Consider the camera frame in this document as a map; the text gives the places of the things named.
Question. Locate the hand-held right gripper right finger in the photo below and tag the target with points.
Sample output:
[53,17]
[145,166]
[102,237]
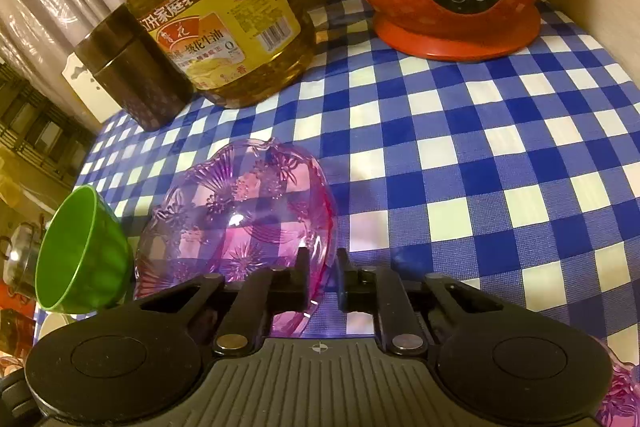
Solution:
[343,277]

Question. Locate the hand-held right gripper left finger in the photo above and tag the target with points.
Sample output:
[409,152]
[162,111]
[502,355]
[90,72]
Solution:
[303,277]

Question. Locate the pink patterned transparent bowl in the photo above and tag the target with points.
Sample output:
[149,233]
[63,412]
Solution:
[240,207]

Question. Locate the green plastic bowl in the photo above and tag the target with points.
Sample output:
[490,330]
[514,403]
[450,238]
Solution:
[80,252]

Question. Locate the white bowl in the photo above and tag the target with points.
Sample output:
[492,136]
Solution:
[54,326]

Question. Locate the blue white checkered tablecloth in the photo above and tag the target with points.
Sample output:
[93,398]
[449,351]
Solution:
[450,157]

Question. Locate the dark brown jar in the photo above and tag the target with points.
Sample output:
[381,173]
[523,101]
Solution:
[135,72]

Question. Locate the glass pot with lid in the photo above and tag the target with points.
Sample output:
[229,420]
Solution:
[22,257]

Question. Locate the large cooking oil bottle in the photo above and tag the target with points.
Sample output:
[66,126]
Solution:
[210,7]

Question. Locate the pink patterned transparent plate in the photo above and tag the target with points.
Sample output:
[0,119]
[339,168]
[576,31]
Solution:
[622,387]

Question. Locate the dark wooden cabinet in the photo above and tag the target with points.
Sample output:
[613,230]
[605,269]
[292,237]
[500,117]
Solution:
[35,132]

